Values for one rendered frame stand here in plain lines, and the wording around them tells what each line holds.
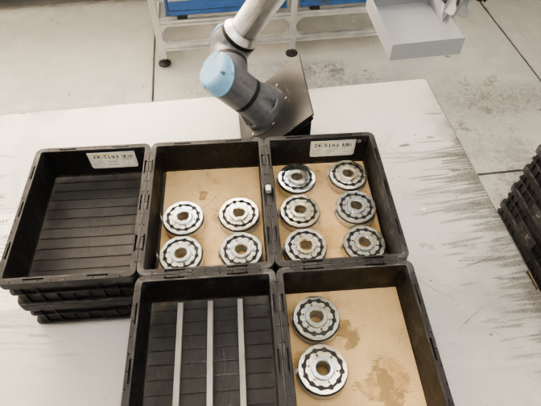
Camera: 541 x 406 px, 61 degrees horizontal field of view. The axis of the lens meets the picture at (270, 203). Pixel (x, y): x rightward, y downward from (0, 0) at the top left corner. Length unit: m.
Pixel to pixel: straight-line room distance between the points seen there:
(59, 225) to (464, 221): 1.13
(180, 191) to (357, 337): 0.60
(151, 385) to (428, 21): 1.23
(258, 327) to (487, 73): 2.58
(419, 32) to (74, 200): 1.08
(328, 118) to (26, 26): 2.67
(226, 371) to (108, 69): 2.48
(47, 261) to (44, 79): 2.15
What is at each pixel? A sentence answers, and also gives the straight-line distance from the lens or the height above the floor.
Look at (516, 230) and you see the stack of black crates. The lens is 2.11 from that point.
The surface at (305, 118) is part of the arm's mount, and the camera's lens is 1.31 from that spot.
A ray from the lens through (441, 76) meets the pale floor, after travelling 3.16.
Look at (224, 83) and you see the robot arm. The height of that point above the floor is 0.99.
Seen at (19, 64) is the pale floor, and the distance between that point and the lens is 3.47.
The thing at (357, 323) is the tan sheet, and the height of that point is 0.83.
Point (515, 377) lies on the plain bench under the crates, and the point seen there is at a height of 0.70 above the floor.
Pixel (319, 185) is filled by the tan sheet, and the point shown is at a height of 0.83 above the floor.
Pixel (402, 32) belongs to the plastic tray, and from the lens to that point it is 1.46.
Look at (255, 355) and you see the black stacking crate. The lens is 1.03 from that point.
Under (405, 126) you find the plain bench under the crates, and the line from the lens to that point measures 1.67.
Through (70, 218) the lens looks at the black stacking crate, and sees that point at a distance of 1.30.
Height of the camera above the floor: 1.80
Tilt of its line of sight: 53 degrees down
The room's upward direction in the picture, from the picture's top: straight up
